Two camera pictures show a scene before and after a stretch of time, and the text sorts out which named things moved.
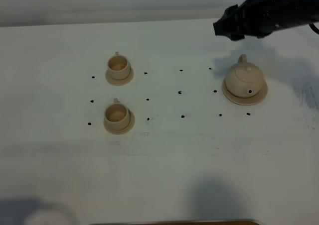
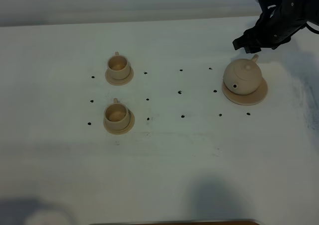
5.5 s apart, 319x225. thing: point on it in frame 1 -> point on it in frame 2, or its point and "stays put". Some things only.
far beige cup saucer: (119, 82) stays put
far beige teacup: (118, 67) stays put
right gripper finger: (230, 25) -> (247, 39)
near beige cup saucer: (129, 126) stays put
